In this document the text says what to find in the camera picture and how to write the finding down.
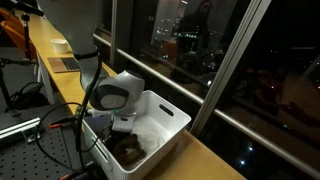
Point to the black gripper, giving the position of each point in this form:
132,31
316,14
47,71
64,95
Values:
118,139

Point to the white towel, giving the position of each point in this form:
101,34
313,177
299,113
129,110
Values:
153,133

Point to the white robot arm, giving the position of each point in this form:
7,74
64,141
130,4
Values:
113,90

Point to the white plastic container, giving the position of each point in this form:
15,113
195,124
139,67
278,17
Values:
156,133

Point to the metal window railing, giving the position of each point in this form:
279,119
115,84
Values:
166,81

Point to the black perforated breadboard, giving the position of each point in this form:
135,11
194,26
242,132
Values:
36,160

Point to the silver laptop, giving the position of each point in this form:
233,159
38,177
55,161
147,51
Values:
65,64

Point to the white bowl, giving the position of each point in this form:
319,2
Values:
60,46

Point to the black tripod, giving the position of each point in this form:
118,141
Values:
8,83

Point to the orange chair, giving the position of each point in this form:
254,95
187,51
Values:
13,33

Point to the metal corner bracket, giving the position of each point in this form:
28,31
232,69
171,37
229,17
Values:
32,136

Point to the aluminium extrusion rail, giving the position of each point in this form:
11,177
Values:
18,128

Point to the grey window frame post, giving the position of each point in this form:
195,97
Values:
230,63

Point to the black camera on stand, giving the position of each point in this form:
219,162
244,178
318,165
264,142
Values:
27,10

